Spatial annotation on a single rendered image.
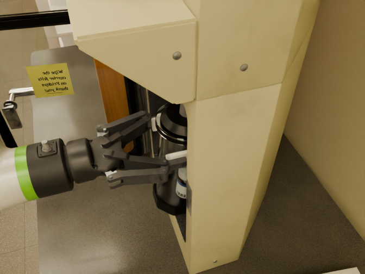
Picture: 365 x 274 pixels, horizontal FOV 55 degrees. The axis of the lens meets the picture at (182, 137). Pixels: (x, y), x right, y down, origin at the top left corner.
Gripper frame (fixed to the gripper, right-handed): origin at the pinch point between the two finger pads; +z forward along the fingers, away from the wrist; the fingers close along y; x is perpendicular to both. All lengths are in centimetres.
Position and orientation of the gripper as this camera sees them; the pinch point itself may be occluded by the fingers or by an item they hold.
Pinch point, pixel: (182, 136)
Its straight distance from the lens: 64.4
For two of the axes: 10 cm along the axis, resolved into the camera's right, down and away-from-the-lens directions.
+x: 0.0, 7.0, 7.1
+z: 9.5, -2.2, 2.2
